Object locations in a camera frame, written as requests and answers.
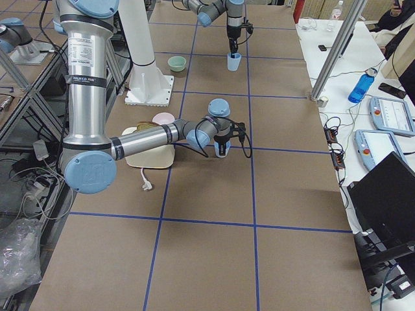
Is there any brown toast slice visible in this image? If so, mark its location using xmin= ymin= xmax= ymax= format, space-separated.
xmin=136 ymin=121 xmax=159 ymax=132

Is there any teach pendant far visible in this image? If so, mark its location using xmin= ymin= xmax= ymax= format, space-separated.
xmin=369 ymin=97 xmax=414 ymax=137

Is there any light blue cup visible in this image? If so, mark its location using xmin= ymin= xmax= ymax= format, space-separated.
xmin=227 ymin=52 xmax=242 ymax=72
xmin=214 ymin=141 xmax=231 ymax=158

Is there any person in black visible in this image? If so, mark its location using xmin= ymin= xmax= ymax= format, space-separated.
xmin=370 ymin=1 xmax=414 ymax=60

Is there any aluminium frame post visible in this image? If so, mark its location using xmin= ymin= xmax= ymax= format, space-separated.
xmin=310 ymin=0 xmax=368 ymax=102

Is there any teach pendant near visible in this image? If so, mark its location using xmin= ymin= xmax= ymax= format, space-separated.
xmin=354 ymin=130 xmax=407 ymax=170

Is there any cream two-slot toaster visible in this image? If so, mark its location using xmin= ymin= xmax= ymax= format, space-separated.
xmin=125 ymin=144 xmax=175 ymax=169

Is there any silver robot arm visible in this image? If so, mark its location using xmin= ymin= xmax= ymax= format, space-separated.
xmin=54 ymin=1 xmax=231 ymax=194
xmin=171 ymin=0 xmax=250 ymax=60

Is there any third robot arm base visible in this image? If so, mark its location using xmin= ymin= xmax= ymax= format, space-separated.
xmin=1 ymin=17 xmax=46 ymax=65

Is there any black laptop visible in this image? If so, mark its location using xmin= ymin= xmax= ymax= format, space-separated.
xmin=347 ymin=152 xmax=414 ymax=240

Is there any black smartphone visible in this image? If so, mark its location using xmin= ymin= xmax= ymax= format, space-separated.
xmin=378 ymin=82 xmax=407 ymax=99

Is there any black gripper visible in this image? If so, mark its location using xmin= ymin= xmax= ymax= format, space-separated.
xmin=213 ymin=128 xmax=233 ymax=156
xmin=226 ymin=25 xmax=240 ymax=58

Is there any pink plastic bowl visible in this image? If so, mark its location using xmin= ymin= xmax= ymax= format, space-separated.
xmin=152 ymin=112 xmax=175 ymax=125

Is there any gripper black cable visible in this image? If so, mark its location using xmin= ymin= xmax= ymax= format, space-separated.
xmin=235 ymin=17 xmax=254 ymax=46
xmin=174 ymin=117 xmax=253 ymax=159

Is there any clear plastic bag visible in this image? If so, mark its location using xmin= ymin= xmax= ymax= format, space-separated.
xmin=1 ymin=218 xmax=42 ymax=298

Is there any green plastic bowl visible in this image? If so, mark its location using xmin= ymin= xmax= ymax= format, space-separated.
xmin=167 ymin=56 xmax=187 ymax=72

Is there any white toaster power plug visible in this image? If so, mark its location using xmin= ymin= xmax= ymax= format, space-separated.
xmin=140 ymin=168 xmax=153 ymax=191

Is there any clear plastic bottle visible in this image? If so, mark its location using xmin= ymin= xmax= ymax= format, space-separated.
xmin=329 ymin=0 xmax=343 ymax=21

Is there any blue water bottle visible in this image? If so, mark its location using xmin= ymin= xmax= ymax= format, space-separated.
xmin=348 ymin=67 xmax=378 ymax=104

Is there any teach pendant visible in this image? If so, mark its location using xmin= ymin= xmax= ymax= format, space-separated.
xmin=354 ymin=130 xmax=407 ymax=170
xmin=369 ymin=97 xmax=414 ymax=137

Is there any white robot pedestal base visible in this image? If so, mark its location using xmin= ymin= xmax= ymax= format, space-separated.
xmin=118 ymin=0 xmax=174 ymax=107

